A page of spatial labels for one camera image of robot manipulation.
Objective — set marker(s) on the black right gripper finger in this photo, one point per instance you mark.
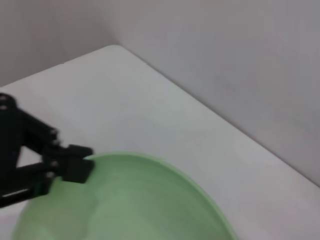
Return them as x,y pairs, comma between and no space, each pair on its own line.
75,171
40,132

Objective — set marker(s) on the green plastic plate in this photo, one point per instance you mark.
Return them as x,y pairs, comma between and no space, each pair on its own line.
150,200

